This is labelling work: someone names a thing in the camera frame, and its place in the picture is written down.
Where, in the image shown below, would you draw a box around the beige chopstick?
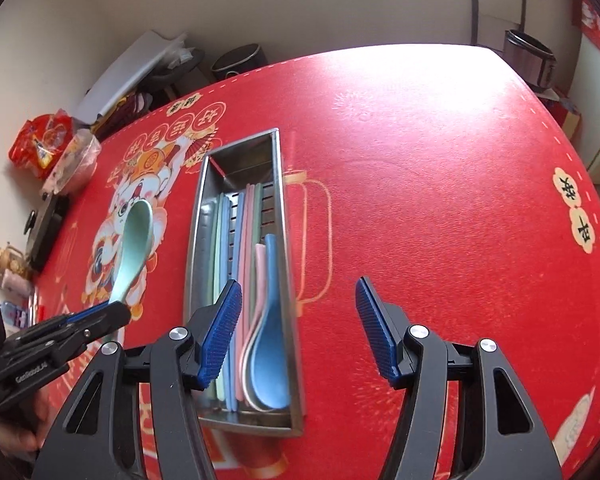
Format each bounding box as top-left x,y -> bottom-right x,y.
250,184 -> 263,323

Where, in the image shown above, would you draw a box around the black flat device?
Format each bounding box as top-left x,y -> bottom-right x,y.
25,194 -> 71,273

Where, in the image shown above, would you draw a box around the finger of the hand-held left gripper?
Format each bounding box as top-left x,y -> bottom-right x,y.
79,324 -> 125,352
55,304 -> 132,334

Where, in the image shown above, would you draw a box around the dark red cloth pile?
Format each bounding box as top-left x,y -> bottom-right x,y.
97,92 -> 153,136

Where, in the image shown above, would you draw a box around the black trash bin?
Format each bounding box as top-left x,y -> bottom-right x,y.
211,43 -> 270,82

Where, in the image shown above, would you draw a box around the red snack bag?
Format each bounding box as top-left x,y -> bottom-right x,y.
8,115 -> 76,181

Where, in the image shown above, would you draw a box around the clear plastic food container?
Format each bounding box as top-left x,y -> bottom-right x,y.
41,129 -> 102,196

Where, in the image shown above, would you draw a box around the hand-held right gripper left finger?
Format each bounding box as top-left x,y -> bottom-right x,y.
40,279 -> 244,480

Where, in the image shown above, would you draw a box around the pastel packets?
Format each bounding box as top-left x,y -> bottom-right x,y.
0,245 -> 39,332

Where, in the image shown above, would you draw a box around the red yellow paper bag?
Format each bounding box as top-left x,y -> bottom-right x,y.
540,87 -> 583,141

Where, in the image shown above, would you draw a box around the mint green spoon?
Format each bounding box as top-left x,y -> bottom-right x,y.
107,199 -> 155,308

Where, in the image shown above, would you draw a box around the stainless steel utensil tray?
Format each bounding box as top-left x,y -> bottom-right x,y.
182,128 -> 306,438

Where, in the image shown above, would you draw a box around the dark stool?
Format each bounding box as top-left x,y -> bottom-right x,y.
142,50 -> 203,106

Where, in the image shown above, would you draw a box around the pale pink spoon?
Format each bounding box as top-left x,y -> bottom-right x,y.
239,243 -> 288,413

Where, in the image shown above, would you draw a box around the light blue spoon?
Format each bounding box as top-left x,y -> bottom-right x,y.
245,233 -> 292,410

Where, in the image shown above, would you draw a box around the white foam board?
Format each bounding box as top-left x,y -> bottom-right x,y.
76,30 -> 188,126

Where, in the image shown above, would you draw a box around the silver black rice cooker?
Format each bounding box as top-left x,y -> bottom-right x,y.
503,29 -> 557,92

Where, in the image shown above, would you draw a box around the red printed tablecloth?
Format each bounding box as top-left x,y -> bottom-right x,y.
30,44 -> 600,480

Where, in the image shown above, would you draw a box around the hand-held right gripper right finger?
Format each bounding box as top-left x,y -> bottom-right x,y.
355,276 -> 563,480

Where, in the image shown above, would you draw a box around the person's left forearm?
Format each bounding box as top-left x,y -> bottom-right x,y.
0,389 -> 52,480

